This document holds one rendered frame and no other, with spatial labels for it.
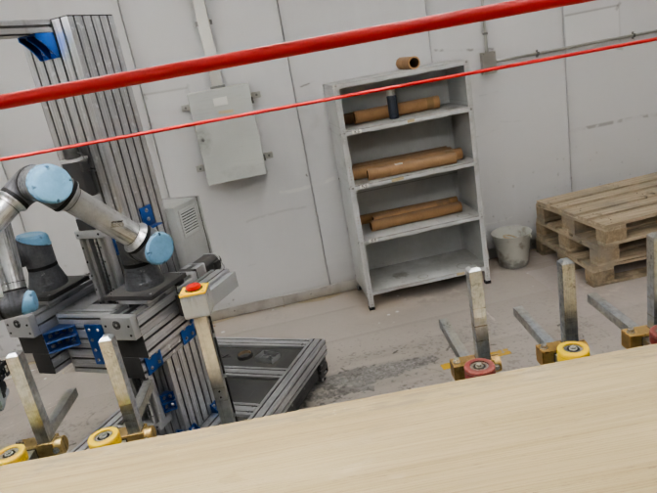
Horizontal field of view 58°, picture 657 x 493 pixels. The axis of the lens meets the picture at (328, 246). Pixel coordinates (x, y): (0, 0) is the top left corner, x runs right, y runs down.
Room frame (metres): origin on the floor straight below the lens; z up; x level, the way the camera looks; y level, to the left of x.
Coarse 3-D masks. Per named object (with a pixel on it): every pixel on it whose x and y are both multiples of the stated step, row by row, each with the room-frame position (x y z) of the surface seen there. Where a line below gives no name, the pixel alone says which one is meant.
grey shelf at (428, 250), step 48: (384, 96) 4.29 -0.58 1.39; (336, 144) 4.06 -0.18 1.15; (384, 144) 4.28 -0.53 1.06; (432, 144) 4.32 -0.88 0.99; (384, 192) 4.28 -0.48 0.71; (432, 192) 4.31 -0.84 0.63; (480, 192) 3.90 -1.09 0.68; (384, 240) 4.27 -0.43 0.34; (432, 240) 4.31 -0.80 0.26; (480, 240) 4.00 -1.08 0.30; (384, 288) 3.84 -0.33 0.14
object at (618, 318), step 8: (592, 296) 1.75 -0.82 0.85; (600, 296) 1.74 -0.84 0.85; (592, 304) 1.74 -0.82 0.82; (600, 304) 1.69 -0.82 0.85; (608, 304) 1.68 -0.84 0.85; (600, 312) 1.69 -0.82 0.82; (608, 312) 1.64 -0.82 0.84; (616, 312) 1.62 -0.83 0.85; (616, 320) 1.59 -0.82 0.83; (624, 320) 1.57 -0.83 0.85; (632, 320) 1.56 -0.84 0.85; (624, 328) 1.55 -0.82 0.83; (648, 336) 1.45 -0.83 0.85; (648, 344) 1.42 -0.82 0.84
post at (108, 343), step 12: (108, 336) 1.46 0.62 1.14; (108, 348) 1.45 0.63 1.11; (108, 360) 1.45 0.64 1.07; (120, 360) 1.47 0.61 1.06; (108, 372) 1.45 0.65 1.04; (120, 372) 1.45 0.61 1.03; (120, 384) 1.45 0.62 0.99; (120, 396) 1.45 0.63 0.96; (132, 396) 1.47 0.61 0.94; (120, 408) 1.45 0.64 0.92; (132, 408) 1.45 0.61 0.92; (132, 420) 1.45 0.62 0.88; (132, 432) 1.45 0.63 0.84
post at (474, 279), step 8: (472, 272) 1.46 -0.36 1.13; (480, 272) 1.46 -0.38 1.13; (472, 280) 1.46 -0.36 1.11; (480, 280) 1.46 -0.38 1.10; (472, 288) 1.46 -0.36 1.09; (480, 288) 1.46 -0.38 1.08; (472, 296) 1.46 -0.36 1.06; (480, 296) 1.46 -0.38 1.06; (472, 304) 1.46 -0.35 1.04; (480, 304) 1.46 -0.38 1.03; (472, 312) 1.46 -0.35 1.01; (480, 312) 1.46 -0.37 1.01; (472, 320) 1.47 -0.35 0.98; (480, 320) 1.46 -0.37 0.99; (472, 328) 1.48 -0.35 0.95; (480, 328) 1.46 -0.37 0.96; (480, 336) 1.46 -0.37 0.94; (488, 336) 1.46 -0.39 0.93; (480, 344) 1.46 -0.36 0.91; (488, 344) 1.46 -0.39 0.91; (480, 352) 1.46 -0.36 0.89; (488, 352) 1.46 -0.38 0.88
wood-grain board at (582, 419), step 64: (448, 384) 1.31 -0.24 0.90; (512, 384) 1.26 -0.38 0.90; (576, 384) 1.21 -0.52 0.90; (640, 384) 1.17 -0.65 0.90; (128, 448) 1.29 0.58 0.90; (192, 448) 1.24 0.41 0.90; (256, 448) 1.19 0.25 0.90; (320, 448) 1.15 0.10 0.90; (384, 448) 1.11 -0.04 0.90; (448, 448) 1.07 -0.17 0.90; (512, 448) 1.03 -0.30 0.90; (576, 448) 1.00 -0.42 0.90; (640, 448) 0.96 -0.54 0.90
